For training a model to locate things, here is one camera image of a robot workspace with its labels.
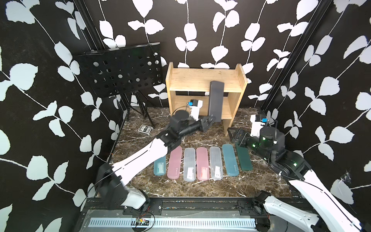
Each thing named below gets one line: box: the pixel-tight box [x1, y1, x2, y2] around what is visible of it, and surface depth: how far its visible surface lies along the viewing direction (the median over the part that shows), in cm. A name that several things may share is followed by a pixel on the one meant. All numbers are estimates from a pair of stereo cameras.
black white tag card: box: [137, 124, 154, 136], surface depth 106 cm
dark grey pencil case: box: [208, 80, 225, 123], surface depth 69 cm
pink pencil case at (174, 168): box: [167, 145, 183, 180], surface depth 90 cm
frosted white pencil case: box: [183, 147, 196, 182], surface depth 90 cm
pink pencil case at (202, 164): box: [196, 146, 210, 181], surface depth 90 cm
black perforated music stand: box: [72, 42, 164, 129], surface depth 79 cm
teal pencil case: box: [222, 143, 240, 177], surface depth 90 cm
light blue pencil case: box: [153, 155, 167, 176], surface depth 88 cm
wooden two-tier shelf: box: [165, 61, 248, 137], surface depth 79 cm
